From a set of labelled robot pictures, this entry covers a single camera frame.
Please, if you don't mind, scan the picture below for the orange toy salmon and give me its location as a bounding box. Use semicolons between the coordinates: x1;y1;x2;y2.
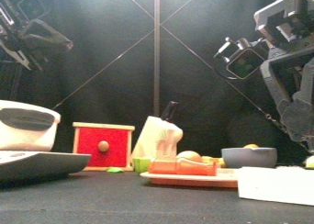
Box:
147;156;218;177

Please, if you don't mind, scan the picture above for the yellow-green toy fruit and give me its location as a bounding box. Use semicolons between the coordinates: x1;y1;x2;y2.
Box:
303;155;314;169

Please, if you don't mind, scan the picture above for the grey bowl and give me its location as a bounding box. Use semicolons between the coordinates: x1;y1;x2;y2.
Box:
221;146;278;169

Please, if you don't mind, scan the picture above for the white toy toaster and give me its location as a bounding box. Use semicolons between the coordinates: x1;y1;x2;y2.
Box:
0;99;63;152

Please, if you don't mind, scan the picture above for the white box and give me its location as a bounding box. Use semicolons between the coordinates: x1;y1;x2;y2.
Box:
235;165;314;207

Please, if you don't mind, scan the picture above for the yellow toy food piece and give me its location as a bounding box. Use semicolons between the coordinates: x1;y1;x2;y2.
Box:
202;155;227;169

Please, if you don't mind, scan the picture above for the tan toy egg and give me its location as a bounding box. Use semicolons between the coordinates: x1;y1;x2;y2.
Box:
175;150;203;163

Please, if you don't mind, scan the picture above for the pink plate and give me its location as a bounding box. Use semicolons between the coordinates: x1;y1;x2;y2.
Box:
139;167;241;189

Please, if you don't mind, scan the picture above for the red wooden drawer box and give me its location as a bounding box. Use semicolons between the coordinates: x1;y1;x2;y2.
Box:
71;121;136;173

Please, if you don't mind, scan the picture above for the grey toy tray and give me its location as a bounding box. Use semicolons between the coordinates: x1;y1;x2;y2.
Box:
0;150;92;184

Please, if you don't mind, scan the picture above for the white knife block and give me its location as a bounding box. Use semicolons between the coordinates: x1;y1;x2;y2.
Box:
130;115;184;162

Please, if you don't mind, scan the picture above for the green toy cube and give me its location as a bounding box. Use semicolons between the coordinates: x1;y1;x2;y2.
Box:
131;156;154;174

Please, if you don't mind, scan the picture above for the small green toy piece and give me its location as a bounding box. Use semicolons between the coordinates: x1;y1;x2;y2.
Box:
106;166;126;174

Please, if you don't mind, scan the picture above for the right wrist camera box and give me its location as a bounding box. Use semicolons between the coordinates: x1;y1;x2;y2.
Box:
214;37;270;81

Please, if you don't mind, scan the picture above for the black camera cable loop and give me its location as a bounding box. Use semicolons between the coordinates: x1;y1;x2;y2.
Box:
213;54;241;82

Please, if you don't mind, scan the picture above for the vertical metal frame pole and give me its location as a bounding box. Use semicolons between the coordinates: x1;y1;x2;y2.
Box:
152;0;162;118

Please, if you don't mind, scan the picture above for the black knife handle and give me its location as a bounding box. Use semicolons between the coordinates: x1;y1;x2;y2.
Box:
159;100;180;123

